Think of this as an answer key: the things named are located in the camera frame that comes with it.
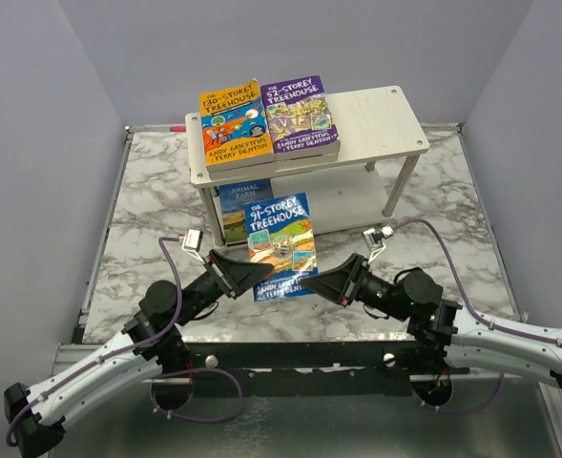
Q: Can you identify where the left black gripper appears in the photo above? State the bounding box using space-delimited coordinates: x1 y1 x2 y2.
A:
175 249 274 327

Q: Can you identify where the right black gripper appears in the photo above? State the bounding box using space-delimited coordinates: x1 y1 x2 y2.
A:
301 251 411 322

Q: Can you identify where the blue Storey Treehouse book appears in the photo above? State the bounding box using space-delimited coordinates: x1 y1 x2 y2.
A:
245 192 318 302

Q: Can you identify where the blue Animal Farm book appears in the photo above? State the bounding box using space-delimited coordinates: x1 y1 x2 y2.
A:
219 179 273 245

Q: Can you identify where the purple 117-Storey Treehouse book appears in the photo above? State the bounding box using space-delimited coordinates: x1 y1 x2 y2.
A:
209 161 277 181

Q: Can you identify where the Little Women floral book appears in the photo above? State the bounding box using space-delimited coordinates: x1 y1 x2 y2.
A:
275 152 339 169

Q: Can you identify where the yellow 130-Storey Treehouse book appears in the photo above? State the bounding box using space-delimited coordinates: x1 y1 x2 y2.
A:
198 79 274 174

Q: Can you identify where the purple 52-Storey Treehouse book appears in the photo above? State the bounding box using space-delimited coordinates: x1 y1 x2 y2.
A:
260 75 341 157

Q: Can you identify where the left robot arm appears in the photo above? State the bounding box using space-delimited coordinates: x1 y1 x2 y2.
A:
4 250 273 457

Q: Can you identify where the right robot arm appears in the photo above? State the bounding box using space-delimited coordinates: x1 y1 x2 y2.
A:
300 254 562 393

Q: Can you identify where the white wooden two-tier shelf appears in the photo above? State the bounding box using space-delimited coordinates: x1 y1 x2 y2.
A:
185 86 429 247

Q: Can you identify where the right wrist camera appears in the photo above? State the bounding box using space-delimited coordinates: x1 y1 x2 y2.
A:
362 225 394 263

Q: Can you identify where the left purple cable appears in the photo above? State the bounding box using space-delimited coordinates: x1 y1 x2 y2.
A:
6 233 243 448

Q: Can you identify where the purple cable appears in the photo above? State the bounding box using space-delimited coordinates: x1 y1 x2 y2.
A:
6 233 243 448
389 217 562 415

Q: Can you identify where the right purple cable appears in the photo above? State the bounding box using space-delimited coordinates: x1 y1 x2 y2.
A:
389 217 562 415

